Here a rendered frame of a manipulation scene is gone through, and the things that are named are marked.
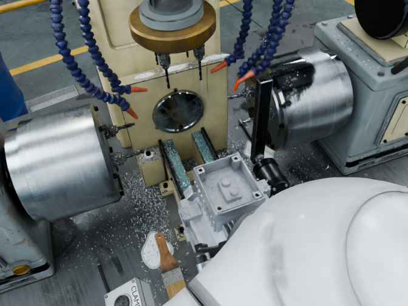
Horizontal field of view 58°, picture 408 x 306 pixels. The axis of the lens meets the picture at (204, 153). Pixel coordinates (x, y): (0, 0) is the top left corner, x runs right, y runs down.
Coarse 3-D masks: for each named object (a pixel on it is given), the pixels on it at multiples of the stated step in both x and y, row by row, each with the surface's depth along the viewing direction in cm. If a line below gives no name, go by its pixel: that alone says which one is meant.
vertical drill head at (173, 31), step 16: (144, 0) 76; (160, 0) 69; (176, 0) 69; (192, 0) 73; (144, 16) 72; (160, 16) 71; (176, 16) 71; (192, 16) 71; (208, 16) 74; (144, 32) 72; (160, 32) 71; (176, 32) 71; (192, 32) 71; (208, 32) 73; (160, 48) 72; (176, 48) 71; (192, 48) 73; (160, 64) 77
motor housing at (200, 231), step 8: (184, 200) 79; (200, 208) 76; (192, 224) 74; (200, 224) 74; (208, 224) 73; (232, 224) 70; (192, 232) 74; (200, 232) 73; (208, 232) 73; (224, 232) 70; (192, 240) 75; (200, 240) 72; (208, 240) 72; (216, 240) 71
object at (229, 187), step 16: (224, 160) 75; (240, 160) 74; (208, 176) 76; (224, 176) 75; (240, 176) 75; (208, 192) 73; (224, 192) 71; (240, 192) 71; (256, 192) 69; (208, 208) 71; (224, 208) 70; (240, 208) 67; (224, 224) 69
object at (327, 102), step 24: (312, 48) 96; (264, 72) 92; (288, 72) 89; (312, 72) 90; (336, 72) 90; (240, 96) 100; (288, 96) 88; (312, 96) 89; (336, 96) 90; (288, 120) 89; (312, 120) 91; (336, 120) 94; (288, 144) 95
